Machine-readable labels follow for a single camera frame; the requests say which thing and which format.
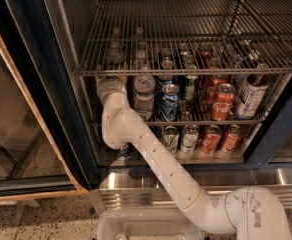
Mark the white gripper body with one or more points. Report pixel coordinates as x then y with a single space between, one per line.
110 85

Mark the clear water bottle column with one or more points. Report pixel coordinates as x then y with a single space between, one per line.
115 55

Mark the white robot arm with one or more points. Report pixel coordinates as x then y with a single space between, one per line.
250 213

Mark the clear water bottle front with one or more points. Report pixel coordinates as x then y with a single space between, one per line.
143 87

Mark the blue Pepsi can middle shelf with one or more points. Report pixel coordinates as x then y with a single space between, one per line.
169 97

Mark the green can middle shelf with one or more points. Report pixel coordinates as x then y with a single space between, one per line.
188 86

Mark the red Coca-Cola can middle shelf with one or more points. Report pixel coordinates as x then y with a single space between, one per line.
222 102

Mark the stainless fridge base grille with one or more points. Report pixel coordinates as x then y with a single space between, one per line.
128 189

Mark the glass sliding fridge door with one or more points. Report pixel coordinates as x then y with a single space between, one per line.
31 164

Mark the blue Pepsi can behind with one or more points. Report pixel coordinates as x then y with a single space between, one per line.
166 66

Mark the blue pepsi can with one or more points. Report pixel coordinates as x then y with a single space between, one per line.
124 152
166 66

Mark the blue Pepsi can bottom left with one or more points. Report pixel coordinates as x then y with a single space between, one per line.
124 152

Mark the red Coca-Cola can behind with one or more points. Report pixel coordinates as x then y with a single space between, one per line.
212 81

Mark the red coca-cola can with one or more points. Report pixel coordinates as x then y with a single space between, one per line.
212 81
231 138
211 138

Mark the red Coca-Cola can bottom right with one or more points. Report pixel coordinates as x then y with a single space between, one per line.
231 138

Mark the white root beer can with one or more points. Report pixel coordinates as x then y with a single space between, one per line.
250 96

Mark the clear plastic bin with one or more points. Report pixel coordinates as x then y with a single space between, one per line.
146 224

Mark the upper wire fridge shelf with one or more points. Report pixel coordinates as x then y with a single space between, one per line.
245 40

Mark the wire fridge shelf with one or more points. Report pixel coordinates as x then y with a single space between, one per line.
245 40
186 120

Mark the middle wire fridge shelf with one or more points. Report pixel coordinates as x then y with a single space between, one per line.
186 120

